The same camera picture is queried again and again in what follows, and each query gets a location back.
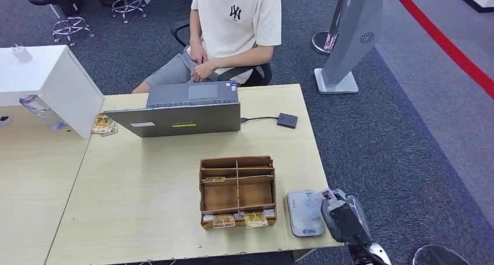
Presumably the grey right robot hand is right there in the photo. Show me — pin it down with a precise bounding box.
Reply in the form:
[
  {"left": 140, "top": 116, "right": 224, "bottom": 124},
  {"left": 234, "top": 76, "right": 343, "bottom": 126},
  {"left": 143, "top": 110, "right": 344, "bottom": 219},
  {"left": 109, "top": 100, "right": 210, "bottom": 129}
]
[{"left": 320, "top": 189, "right": 372, "bottom": 245}]

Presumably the person's right hand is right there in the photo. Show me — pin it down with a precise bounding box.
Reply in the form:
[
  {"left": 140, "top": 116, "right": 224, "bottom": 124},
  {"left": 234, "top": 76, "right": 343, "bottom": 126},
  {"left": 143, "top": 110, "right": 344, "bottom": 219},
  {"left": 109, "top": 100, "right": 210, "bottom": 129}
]
[{"left": 189, "top": 43, "right": 209, "bottom": 65}]

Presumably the person's left hand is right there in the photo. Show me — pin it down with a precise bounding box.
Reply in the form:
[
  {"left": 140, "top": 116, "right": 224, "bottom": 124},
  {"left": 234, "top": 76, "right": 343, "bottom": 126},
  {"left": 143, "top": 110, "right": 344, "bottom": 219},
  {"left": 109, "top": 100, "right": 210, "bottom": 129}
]
[{"left": 190, "top": 61, "right": 218, "bottom": 83}]

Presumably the white ID card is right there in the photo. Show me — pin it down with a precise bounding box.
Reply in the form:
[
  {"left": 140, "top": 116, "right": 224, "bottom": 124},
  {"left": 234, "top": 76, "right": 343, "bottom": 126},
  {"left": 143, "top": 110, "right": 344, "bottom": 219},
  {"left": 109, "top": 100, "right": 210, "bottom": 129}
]
[{"left": 302, "top": 189, "right": 337, "bottom": 220}]

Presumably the person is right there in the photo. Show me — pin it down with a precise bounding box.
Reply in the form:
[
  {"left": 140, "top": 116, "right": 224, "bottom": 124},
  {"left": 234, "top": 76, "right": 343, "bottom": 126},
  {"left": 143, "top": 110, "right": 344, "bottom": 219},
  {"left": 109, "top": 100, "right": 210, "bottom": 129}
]
[{"left": 131, "top": 0, "right": 283, "bottom": 94}]

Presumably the white card reader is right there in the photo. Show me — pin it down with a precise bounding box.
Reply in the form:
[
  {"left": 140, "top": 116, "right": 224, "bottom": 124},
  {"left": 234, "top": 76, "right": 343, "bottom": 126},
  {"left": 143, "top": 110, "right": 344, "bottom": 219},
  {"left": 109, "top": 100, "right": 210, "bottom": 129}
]
[{"left": 286, "top": 190, "right": 326, "bottom": 238}]

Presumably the grey laptop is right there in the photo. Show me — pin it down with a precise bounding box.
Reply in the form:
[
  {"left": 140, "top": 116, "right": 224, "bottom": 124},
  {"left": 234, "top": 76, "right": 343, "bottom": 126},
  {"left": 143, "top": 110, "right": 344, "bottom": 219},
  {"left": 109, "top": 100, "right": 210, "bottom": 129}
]
[{"left": 103, "top": 80, "right": 242, "bottom": 139}]

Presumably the black office chair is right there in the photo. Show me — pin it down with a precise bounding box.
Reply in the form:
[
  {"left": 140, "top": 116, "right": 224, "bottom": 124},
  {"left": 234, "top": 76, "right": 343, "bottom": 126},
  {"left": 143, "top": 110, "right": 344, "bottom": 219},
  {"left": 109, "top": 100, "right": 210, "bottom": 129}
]
[{"left": 171, "top": 0, "right": 287, "bottom": 87}]

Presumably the round dark glossy disc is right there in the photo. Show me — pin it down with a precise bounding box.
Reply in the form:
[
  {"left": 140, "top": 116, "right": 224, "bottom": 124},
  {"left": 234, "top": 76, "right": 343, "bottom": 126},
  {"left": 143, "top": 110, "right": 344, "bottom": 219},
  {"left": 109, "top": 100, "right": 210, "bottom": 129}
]
[{"left": 409, "top": 245, "right": 471, "bottom": 265}]

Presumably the small black hub box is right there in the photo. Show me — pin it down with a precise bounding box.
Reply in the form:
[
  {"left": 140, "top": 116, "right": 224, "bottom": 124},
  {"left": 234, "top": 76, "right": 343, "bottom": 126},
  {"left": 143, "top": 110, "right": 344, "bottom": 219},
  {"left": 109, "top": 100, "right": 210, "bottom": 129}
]
[{"left": 277, "top": 112, "right": 299, "bottom": 130}]

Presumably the stack of yellow cards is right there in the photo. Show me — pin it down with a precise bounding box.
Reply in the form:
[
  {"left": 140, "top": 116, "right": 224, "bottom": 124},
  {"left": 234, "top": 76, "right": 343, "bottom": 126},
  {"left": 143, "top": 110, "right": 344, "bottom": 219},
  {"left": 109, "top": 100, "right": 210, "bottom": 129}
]
[{"left": 91, "top": 114, "right": 119, "bottom": 137}]

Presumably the brown wooden organizer box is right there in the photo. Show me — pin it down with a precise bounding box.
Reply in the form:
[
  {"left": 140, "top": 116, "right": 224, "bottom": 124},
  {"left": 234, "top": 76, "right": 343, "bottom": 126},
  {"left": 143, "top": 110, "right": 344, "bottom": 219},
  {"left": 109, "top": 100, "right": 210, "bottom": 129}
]
[{"left": 199, "top": 156, "right": 278, "bottom": 230}]

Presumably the grey standing kiosk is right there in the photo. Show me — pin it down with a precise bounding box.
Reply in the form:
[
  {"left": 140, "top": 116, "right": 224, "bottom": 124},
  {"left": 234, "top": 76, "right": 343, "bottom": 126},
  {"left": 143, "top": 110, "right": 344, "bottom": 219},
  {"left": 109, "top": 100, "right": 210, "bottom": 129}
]
[{"left": 313, "top": 0, "right": 384, "bottom": 96}]

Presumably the white cabinet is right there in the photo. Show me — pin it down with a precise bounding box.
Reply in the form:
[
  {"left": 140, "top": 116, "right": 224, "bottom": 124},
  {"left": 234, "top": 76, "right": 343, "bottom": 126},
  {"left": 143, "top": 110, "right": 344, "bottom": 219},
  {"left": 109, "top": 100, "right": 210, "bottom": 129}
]
[{"left": 0, "top": 45, "right": 105, "bottom": 140}]

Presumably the clear plastic bottle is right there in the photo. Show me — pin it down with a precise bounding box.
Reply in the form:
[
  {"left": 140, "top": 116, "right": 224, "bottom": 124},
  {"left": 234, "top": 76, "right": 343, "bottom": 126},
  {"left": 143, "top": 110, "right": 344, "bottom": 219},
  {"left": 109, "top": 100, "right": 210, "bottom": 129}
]
[{"left": 19, "top": 95, "right": 68, "bottom": 131}]

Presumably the white charger plug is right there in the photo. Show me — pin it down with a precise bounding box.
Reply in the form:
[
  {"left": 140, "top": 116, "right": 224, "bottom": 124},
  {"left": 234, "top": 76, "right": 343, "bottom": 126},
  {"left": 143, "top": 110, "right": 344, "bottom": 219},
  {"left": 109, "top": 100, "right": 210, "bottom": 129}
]
[{"left": 11, "top": 44, "right": 34, "bottom": 63}]

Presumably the red barrier strip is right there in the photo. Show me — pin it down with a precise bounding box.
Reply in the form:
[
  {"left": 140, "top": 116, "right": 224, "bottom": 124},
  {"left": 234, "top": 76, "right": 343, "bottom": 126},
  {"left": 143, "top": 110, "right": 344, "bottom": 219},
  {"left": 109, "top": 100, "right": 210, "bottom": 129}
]
[{"left": 386, "top": 0, "right": 494, "bottom": 101}]

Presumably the black hub cable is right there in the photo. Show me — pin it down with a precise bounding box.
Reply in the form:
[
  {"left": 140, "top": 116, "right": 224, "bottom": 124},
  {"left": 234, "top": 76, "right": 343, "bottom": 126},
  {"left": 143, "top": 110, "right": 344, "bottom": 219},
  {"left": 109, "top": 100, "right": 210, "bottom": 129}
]
[{"left": 239, "top": 116, "right": 280, "bottom": 124}]

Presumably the chrome stanchion post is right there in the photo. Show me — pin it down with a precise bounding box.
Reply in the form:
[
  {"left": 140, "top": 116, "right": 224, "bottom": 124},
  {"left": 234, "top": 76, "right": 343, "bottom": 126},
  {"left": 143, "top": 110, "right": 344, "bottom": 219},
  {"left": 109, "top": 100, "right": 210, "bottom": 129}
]
[{"left": 310, "top": 0, "right": 354, "bottom": 57}]

